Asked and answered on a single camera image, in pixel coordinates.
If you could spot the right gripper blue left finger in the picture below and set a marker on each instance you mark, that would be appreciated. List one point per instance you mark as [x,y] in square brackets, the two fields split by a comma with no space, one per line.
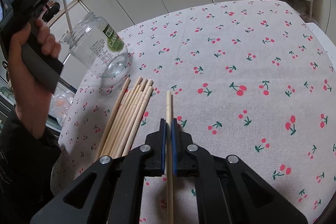
[155,163]

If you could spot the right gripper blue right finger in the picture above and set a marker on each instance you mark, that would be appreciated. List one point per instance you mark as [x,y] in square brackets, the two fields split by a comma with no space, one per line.
[182,163]

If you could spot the clear glass jar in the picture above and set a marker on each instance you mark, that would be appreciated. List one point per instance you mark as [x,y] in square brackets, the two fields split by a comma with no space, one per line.
[98,46]

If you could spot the person's dark sleeved forearm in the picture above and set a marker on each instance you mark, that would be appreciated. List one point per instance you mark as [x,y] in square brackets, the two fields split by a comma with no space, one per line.
[26,166]

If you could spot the person's left hand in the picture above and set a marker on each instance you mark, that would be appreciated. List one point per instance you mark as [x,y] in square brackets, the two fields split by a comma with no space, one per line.
[32,99]

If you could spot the wooden chopstick pile rightmost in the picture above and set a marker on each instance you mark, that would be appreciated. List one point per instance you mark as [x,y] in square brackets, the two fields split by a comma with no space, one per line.
[137,121]

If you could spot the wooden chopstick pile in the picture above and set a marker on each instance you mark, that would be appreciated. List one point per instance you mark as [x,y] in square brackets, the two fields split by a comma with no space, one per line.
[122,109]
[132,121]
[137,121]
[111,118]
[142,86]

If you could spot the wooden chopstick pile leftmost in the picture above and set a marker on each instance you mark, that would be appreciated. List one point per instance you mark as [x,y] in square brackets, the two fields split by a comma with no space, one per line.
[111,118]

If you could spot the wooden chopstick pile middle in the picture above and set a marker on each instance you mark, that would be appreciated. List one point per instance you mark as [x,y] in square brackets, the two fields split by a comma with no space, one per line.
[142,86]

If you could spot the cherry print tablecloth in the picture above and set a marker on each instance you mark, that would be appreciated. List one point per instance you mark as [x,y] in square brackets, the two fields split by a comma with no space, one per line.
[249,78]

